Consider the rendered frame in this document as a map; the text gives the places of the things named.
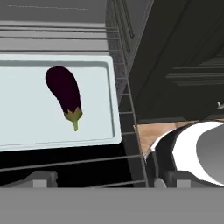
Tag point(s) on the black and white round object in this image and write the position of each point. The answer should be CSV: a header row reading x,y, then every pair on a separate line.
x,y
186,145

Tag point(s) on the dark purple eggplant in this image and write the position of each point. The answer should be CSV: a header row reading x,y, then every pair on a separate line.
x,y
64,87

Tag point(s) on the dark grey oven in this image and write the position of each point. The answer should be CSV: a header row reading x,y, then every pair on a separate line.
x,y
116,17

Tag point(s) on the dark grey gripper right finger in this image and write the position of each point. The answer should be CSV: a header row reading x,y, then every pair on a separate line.
x,y
170,178

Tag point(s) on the black oven door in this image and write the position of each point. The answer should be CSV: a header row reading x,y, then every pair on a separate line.
x,y
175,58

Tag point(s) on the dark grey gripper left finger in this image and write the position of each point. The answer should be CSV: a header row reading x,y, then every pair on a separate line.
x,y
43,178

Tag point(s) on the white rectangular baking tray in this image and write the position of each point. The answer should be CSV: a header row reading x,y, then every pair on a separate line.
x,y
26,116

